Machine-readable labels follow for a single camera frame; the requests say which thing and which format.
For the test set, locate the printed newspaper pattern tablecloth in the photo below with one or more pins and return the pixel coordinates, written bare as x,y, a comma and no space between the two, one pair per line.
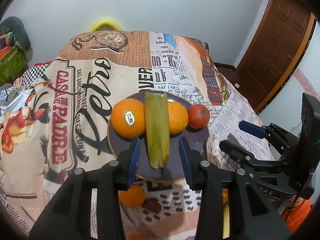
61,122

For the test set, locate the large plain orange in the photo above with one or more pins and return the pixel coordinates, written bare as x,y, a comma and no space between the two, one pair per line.
178,118

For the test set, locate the brown wooden door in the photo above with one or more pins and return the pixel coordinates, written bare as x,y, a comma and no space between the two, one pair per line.
277,45

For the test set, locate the red tomato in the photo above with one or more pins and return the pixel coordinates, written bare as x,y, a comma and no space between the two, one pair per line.
198,116

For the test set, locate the yellow foam tube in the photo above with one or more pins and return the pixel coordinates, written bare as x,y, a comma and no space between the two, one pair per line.
106,23

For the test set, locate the dark red grape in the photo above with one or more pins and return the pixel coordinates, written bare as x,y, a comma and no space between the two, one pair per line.
152,204

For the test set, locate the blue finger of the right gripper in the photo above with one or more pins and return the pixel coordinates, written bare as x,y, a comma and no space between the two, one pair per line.
274,134
246,160

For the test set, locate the small tangerine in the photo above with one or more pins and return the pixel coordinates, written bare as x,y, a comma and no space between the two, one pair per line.
133,197

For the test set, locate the green storage box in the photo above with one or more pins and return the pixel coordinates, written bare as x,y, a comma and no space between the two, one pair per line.
12,63

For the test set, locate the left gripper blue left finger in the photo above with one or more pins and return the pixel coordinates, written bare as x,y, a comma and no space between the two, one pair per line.
115,176

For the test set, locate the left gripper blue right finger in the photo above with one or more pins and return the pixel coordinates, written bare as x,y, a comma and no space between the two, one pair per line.
202,175

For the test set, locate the white sliding wardrobe door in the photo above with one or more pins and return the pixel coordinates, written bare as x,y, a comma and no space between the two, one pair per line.
285,109

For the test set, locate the large orange with sticker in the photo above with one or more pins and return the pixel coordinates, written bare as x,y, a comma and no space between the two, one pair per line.
128,118

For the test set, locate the grey plush toy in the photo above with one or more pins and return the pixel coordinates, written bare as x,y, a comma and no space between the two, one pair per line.
13,31

